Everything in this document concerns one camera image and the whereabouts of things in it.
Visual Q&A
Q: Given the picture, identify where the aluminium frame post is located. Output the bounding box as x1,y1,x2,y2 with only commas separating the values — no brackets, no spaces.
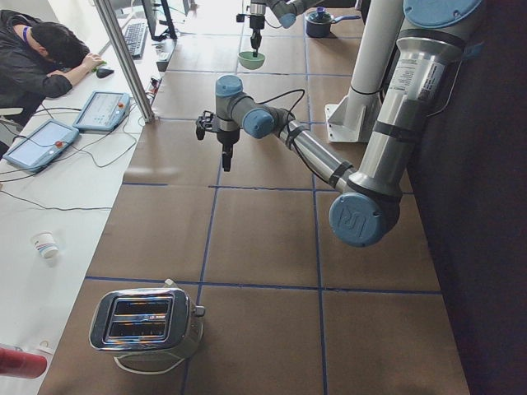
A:
94,0,155,123

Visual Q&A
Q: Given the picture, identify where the far blue teach pendant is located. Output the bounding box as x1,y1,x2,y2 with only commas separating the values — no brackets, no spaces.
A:
72,91,130,134

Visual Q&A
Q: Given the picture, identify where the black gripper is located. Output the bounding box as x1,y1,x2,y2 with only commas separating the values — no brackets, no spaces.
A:
217,130,240,171
250,29,262,57

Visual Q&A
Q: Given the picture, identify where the cream white appliance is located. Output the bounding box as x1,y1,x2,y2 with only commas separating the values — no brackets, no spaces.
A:
89,279,206,375

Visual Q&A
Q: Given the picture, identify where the black keyboard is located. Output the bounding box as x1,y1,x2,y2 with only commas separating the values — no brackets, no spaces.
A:
124,21,147,59

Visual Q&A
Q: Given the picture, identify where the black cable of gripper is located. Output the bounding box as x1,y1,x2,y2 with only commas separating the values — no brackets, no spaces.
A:
259,88,308,137

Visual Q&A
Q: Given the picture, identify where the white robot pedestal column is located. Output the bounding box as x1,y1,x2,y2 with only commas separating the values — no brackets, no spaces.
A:
324,0,404,142

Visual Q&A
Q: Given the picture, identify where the purple saucepan with glass lid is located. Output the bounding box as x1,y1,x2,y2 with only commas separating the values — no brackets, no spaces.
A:
305,7,361,38

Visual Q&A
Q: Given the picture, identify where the green bowl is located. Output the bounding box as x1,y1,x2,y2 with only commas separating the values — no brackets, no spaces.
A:
238,51,266,70

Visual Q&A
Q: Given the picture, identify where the paper cup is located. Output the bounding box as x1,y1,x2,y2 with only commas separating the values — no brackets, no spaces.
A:
30,231,58,259

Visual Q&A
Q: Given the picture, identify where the red fire extinguisher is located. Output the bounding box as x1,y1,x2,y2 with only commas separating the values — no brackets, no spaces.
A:
1,348,48,379

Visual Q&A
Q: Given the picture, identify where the near blue teach pendant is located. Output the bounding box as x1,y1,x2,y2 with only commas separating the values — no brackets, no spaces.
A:
2,119,80,173

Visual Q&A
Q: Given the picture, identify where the person in black jacket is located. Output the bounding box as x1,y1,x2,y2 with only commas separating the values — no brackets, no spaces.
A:
1,10,104,126

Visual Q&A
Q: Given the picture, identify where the black monitor stand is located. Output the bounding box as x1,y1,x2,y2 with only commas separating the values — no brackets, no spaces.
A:
141,0,177,42

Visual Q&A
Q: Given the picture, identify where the blue teach pendant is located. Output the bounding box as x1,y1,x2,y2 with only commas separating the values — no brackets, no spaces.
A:
72,91,130,134
2,119,80,173

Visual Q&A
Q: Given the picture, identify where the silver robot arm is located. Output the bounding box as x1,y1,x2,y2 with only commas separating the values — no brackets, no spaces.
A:
248,0,322,58
196,1,485,247

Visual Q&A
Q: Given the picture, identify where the black computer mouse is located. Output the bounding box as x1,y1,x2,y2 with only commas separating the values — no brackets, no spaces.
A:
96,67,114,79

